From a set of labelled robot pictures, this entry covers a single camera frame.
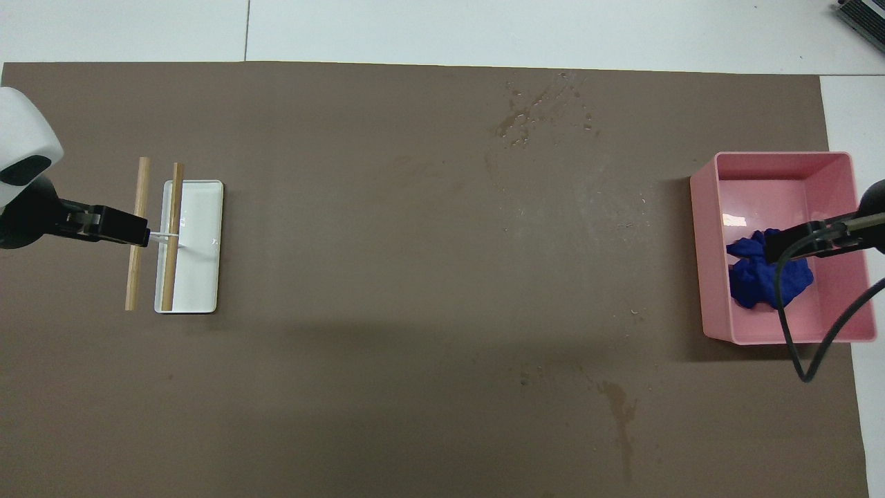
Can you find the wooden rack rod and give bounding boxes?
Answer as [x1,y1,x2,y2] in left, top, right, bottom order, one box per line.
[160,163,185,312]
[124,157,151,311]

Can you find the brown table mat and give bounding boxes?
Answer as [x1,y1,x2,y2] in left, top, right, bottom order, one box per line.
[0,61,870,498]

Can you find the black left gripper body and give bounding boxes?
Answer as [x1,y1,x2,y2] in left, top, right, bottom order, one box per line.
[0,175,66,250]

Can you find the white towel rack base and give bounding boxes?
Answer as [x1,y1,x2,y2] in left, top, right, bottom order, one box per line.
[148,180,225,315]

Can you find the blue towel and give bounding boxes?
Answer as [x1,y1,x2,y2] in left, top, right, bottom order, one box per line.
[726,230,814,310]

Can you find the grey ribbed device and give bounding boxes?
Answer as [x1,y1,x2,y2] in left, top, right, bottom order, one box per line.
[832,0,885,53]

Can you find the spilled water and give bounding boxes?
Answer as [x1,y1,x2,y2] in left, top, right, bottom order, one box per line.
[494,69,602,149]

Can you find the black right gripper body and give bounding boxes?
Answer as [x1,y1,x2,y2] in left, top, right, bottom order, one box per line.
[857,180,885,254]

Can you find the pink plastic bin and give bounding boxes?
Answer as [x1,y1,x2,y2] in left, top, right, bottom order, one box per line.
[690,151,877,345]

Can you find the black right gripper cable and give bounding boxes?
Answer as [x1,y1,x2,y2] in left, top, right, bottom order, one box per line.
[774,213,885,382]

